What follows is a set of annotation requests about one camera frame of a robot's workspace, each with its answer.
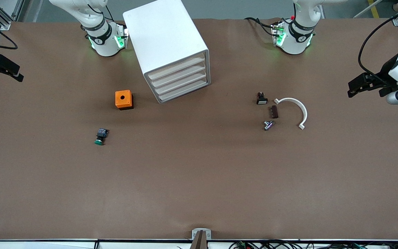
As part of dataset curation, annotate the green push button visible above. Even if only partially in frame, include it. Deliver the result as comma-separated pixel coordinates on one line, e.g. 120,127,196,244
94,128,109,146

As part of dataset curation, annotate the orange box with hole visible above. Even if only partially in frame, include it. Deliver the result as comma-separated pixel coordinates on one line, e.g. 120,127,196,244
115,90,134,111

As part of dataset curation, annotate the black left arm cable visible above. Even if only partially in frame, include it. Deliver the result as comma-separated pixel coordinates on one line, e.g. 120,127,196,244
358,0,398,83

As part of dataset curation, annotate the white curved bracket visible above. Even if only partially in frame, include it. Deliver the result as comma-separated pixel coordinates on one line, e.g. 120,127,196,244
274,98,308,130

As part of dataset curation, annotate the black arm base cable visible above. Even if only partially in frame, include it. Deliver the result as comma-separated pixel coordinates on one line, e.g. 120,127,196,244
244,17,276,37

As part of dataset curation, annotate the white table edge rail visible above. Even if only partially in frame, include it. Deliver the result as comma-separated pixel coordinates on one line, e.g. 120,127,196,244
0,239,398,249

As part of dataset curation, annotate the grey metal table bracket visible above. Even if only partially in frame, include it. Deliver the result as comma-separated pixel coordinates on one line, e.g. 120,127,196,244
192,228,211,240

